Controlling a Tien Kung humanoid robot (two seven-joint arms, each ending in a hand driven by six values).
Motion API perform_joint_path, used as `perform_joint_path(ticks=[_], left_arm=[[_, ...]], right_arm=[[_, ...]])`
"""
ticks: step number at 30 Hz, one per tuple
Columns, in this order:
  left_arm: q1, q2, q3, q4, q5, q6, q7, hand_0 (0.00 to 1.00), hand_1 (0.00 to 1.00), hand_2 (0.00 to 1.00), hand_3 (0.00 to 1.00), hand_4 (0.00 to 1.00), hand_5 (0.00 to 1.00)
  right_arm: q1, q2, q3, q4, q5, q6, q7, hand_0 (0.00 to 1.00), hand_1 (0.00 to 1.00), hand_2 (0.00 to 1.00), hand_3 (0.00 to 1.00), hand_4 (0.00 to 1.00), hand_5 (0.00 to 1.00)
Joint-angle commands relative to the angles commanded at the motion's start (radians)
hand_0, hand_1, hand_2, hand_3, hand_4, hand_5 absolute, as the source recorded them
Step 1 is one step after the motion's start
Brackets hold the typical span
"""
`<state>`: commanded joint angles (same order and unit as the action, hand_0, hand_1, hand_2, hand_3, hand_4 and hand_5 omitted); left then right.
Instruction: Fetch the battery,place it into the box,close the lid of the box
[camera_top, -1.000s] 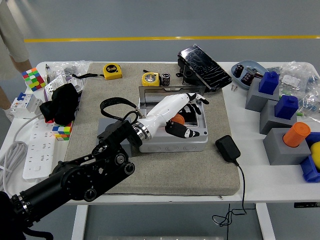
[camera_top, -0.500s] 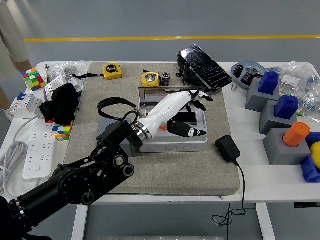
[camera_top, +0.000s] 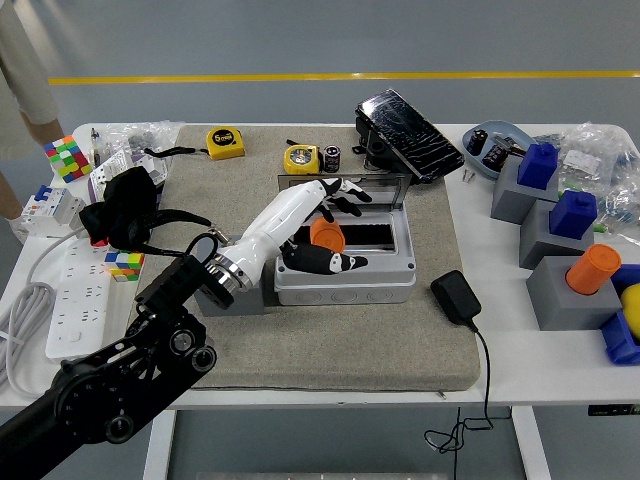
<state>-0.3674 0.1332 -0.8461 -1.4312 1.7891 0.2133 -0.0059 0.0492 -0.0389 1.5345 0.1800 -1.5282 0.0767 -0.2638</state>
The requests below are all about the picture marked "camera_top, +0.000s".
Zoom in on yellow tape measure with strap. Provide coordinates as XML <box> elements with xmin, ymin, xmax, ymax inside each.
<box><xmin>143</xmin><ymin>126</ymin><xmax>247</xmax><ymax>161</ymax></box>

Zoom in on large colourful puzzle cube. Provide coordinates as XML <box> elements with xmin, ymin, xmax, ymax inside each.
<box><xmin>42</xmin><ymin>134</ymin><xmax>95</xmax><ymax>185</ymax></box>

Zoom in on black cloth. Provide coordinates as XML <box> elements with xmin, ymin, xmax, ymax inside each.
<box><xmin>78</xmin><ymin>165</ymin><xmax>160</xmax><ymax>250</ymax></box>

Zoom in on clear plastic bag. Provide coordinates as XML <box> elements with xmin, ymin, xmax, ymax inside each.
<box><xmin>97</xmin><ymin>119</ymin><xmax>187</xmax><ymax>166</ymax></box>

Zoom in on blue plastic bin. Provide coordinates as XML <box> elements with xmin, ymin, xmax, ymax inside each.
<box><xmin>598</xmin><ymin>263</ymin><xmax>640</xmax><ymax>369</ymax></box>

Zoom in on white power cable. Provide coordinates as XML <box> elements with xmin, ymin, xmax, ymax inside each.
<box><xmin>0</xmin><ymin>224</ymin><xmax>91</xmax><ymax>401</ymax></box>

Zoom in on white circuit breaker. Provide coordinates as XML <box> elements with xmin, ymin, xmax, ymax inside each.
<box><xmin>19</xmin><ymin>183</ymin><xmax>87</xmax><ymax>240</ymax></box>

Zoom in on yellow round object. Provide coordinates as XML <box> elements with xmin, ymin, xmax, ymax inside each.
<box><xmin>618</xmin><ymin>283</ymin><xmax>640</xmax><ymax>346</ymax></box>

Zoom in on black table control panel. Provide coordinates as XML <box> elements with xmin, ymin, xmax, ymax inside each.
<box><xmin>587</xmin><ymin>403</ymin><xmax>632</xmax><ymax>417</ymax></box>

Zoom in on blue-grey dish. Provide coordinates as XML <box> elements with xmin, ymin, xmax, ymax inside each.
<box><xmin>460</xmin><ymin>119</ymin><xmax>535</xmax><ymax>181</ymax></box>

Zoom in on light grey electrical box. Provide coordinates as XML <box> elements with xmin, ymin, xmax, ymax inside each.
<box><xmin>273</xmin><ymin>207</ymin><xmax>418</xmax><ymax>307</ymax></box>

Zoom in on black box with glossy lid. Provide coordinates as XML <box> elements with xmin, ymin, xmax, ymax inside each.
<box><xmin>353</xmin><ymin>88</ymin><xmax>466</xmax><ymax>187</ymax></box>

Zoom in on small colourful puzzle cube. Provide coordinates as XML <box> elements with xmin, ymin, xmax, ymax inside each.
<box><xmin>104</xmin><ymin>249</ymin><xmax>146</xmax><ymax>283</ymax></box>

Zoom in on white purple component pack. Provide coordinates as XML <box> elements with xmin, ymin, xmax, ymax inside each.
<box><xmin>87</xmin><ymin>149</ymin><xmax>169</xmax><ymax>201</ymax></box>

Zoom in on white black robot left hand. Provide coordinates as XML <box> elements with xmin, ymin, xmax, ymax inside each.
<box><xmin>217</xmin><ymin>177</ymin><xmax>374</xmax><ymax>295</ymax></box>

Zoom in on orange cylinder battery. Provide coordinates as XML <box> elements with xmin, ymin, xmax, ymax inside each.
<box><xmin>565</xmin><ymin>243</ymin><xmax>623</xmax><ymax>296</ymax></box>
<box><xmin>308</xmin><ymin>217</ymin><xmax>347</xmax><ymax>253</ymax></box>

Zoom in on clear plastic bags of parts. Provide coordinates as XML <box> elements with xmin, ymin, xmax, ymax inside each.
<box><xmin>542</xmin><ymin>122</ymin><xmax>640</xmax><ymax>236</ymax></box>

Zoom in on small silver metal part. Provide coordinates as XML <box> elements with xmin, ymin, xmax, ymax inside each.
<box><xmin>493</xmin><ymin>133</ymin><xmax>527</xmax><ymax>156</ymax></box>

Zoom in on black adapter cord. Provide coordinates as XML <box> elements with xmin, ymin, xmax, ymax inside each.
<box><xmin>423</xmin><ymin>319</ymin><xmax>495</xmax><ymax>455</ymax></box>

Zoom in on grey block holder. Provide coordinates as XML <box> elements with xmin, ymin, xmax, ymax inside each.
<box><xmin>489</xmin><ymin>156</ymin><xmax>560</xmax><ymax>225</ymax></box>
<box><xmin>525</xmin><ymin>255</ymin><xmax>625</xmax><ymax>332</ymax></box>
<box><xmin>518</xmin><ymin>198</ymin><xmax>596</xmax><ymax>271</ymax></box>

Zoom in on grey-brown mat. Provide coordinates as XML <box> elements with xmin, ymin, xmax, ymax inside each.
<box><xmin>121</xmin><ymin>123</ymin><xmax>482</xmax><ymax>401</ymax></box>

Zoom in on person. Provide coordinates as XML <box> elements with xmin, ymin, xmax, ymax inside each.
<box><xmin>0</xmin><ymin>0</ymin><xmax>67</xmax><ymax>246</ymax></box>

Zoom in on white table leg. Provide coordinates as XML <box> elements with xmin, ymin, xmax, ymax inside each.
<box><xmin>510</xmin><ymin>407</ymin><xmax>554</xmax><ymax>480</ymax></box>
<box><xmin>142</xmin><ymin>409</ymin><xmax>177</xmax><ymax>480</ymax></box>

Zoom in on black power adapter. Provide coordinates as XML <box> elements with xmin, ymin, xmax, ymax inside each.
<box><xmin>430</xmin><ymin>269</ymin><xmax>483</xmax><ymax>326</ymax></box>

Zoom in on white power strip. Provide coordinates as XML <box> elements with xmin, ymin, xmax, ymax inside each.
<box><xmin>44</xmin><ymin>238</ymin><xmax>115</xmax><ymax>361</ymax></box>

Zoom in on yellow tape measure black label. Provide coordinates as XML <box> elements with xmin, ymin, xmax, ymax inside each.
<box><xmin>283</xmin><ymin>143</ymin><xmax>322</xmax><ymax>176</ymax></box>

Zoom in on grey block with round hole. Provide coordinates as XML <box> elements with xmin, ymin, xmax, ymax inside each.
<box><xmin>193</xmin><ymin>269</ymin><xmax>267</xmax><ymax>317</ymax></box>

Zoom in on blue block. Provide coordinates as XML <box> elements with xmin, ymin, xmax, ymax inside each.
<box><xmin>548</xmin><ymin>189</ymin><xmax>599</xmax><ymax>239</ymax></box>
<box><xmin>516</xmin><ymin>142</ymin><xmax>559</xmax><ymax>191</ymax></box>

